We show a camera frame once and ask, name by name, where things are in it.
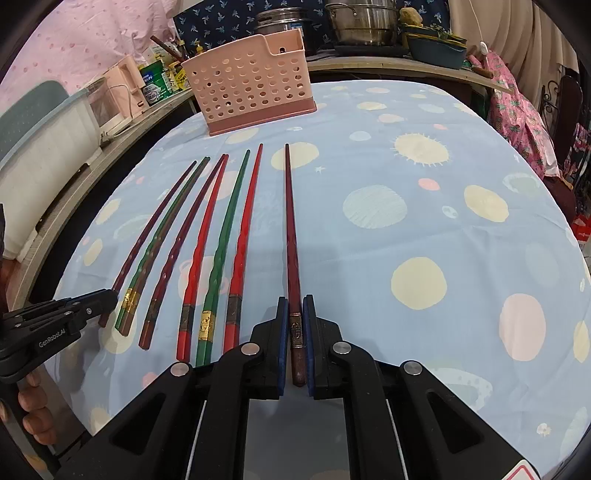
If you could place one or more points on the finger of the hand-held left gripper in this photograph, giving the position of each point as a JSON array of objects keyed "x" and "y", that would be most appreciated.
[{"x": 99, "y": 302}]

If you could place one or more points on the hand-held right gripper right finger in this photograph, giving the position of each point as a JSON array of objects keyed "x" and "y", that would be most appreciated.
[{"x": 310, "y": 346}]

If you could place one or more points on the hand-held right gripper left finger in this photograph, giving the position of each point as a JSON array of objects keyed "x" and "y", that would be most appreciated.
[{"x": 280, "y": 346}]

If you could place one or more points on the green chopstick gold band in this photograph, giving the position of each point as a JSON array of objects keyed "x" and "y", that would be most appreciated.
[
  {"x": 205, "y": 327},
  {"x": 127, "y": 300}
]

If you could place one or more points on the green brown chopstick pair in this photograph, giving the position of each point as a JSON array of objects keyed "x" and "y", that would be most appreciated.
[{"x": 135, "y": 302}]

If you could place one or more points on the dark maroon chopstick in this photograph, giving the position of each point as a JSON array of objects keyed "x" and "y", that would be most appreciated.
[
  {"x": 128, "y": 271},
  {"x": 292, "y": 277}
]

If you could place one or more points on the dark red chopstick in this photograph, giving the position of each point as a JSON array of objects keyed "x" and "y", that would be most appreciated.
[{"x": 148, "y": 325}]

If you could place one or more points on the pink perforated plastic basket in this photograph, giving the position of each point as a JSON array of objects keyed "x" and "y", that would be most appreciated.
[{"x": 244, "y": 92}]

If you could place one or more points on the person's left hand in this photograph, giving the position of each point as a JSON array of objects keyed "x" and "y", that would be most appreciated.
[{"x": 38, "y": 415}]

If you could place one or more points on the blue dotted tablecloth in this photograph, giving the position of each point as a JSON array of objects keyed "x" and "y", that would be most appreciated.
[{"x": 415, "y": 323}]

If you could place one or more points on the white storage box blue rim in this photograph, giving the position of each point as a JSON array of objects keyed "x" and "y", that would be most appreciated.
[{"x": 46, "y": 152}]

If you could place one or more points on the beige side counter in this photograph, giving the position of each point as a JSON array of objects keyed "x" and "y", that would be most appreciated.
[{"x": 147, "y": 121}]

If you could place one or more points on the clear plastic container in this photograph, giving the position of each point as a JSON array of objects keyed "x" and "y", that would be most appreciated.
[{"x": 104, "y": 106}]

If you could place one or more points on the green white can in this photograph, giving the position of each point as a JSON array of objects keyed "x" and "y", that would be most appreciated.
[{"x": 154, "y": 85}]

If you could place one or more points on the pink kettle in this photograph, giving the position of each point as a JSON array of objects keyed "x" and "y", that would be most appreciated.
[{"x": 127, "y": 78}]

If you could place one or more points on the yellow packet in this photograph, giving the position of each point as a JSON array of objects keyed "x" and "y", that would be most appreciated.
[{"x": 175, "y": 76}]

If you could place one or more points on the pink patterned fabric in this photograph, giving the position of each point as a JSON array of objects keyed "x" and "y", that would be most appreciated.
[{"x": 83, "y": 41}]

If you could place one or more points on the bundle of dark chopsticks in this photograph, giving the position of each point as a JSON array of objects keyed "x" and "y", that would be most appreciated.
[{"x": 166, "y": 46}]

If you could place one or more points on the wooden board shelf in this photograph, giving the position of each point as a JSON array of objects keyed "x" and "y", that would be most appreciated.
[{"x": 369, "y": 64}]

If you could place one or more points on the red box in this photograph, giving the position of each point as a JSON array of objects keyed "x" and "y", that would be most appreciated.
[{"x": 582, "y": 235}]

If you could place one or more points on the black induction cooker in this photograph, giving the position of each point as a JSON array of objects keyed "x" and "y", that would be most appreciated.
[{"x": 369, "y": 50}]

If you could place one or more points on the blue floral cloth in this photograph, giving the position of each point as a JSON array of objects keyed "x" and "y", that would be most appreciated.
[{"x": 221, "y": 21}]

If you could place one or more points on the pink floral garment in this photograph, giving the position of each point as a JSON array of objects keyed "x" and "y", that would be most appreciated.
[{"x": 512, "y": 110}]

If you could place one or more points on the teal plastic basin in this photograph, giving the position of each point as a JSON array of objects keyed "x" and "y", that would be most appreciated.
[{"x": 434, "y": 56}]

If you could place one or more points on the small steel pot with lid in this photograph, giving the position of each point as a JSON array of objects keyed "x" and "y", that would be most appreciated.
[{"x": 286, "y": 23}]

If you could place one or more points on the large steel steamer pot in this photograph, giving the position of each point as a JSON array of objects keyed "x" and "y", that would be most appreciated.
[{"x": 364, "y": 25}]

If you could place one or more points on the green plastic basin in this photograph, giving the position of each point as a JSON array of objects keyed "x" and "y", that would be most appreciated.
[{"x": 429, "y": 31}]

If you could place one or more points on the yellow sponge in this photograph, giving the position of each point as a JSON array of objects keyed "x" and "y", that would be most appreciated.
[{"x": 411, "y": 16}]

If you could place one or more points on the black metal chair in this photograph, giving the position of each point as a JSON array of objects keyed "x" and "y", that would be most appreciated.
[{"x": 570, "y": 106}]

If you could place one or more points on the cream curtain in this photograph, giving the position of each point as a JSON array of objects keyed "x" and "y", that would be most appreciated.
[{"x": 521, "y": 37}]

